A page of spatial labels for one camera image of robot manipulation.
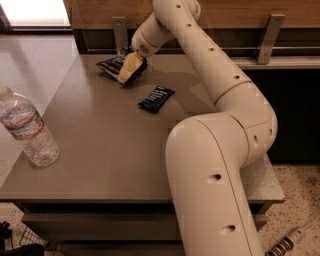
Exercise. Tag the white power strip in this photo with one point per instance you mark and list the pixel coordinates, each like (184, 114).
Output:
(289, 241)

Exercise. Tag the metal bracket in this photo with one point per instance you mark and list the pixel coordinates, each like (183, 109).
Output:
(120, 32)
(269, 38)

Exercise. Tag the grey drawer cabinet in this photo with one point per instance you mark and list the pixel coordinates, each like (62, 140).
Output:
(112, 157)

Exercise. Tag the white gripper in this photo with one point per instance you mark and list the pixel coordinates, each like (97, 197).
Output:
(142, 46)

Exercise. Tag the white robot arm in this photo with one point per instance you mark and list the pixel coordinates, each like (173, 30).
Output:
(205, 153)

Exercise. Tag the blue chip bag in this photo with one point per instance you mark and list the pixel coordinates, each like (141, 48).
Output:
(112, 66)

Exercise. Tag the upper grey drawer front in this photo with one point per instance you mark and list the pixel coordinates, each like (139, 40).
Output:
(104, 227)

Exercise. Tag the lower grey drawer front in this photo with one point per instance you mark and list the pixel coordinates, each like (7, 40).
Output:
(121, 250)

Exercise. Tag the dark blue snack bar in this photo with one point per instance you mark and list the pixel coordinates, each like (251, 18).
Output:
(156, 99)

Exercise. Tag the grey drawer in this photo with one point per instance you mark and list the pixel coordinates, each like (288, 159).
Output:
(104, 227)
(121, 250)

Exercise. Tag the metal rail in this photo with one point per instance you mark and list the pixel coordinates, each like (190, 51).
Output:
(236, 42)

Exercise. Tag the right metal bracket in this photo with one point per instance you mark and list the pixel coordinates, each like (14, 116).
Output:
(269, 38)

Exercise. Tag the clear plastic water bottle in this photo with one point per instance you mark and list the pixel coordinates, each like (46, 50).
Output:
(22, 120)

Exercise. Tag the left metal bracket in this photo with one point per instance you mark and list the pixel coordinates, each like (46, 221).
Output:
(120, 32)

